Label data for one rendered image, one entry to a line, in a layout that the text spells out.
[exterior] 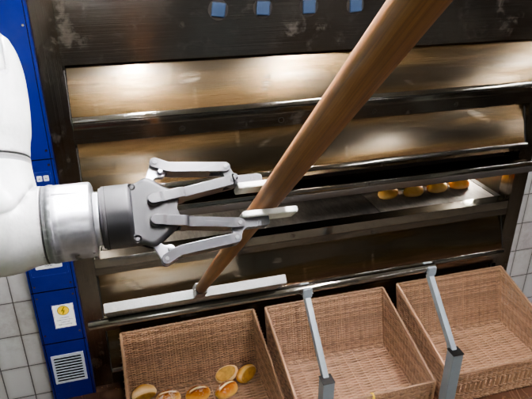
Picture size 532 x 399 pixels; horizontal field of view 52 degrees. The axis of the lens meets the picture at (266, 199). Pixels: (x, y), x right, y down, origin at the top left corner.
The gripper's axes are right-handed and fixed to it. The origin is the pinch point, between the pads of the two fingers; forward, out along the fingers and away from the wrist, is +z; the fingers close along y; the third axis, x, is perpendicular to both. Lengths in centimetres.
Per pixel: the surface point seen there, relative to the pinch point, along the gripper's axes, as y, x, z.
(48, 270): -19, -141, -45
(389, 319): 19, -162, 89
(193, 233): -28, -150, 8
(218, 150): -50, -120, 18
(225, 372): 28, -168, 15
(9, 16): -85, -85, -43
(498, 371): 46, -138, 118
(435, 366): 40, -146, 96
